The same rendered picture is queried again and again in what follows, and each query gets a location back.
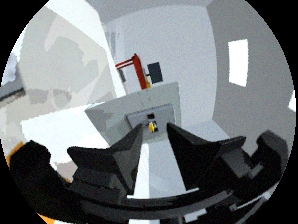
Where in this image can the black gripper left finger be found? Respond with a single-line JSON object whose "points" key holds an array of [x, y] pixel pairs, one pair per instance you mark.
{"points": [[121, 159]]}

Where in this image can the orange square marking on table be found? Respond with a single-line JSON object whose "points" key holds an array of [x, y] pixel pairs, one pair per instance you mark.
{"points": [[11, 153]]}

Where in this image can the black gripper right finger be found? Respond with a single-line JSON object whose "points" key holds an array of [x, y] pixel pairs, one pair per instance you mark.
{"points": [[195, 155]]}

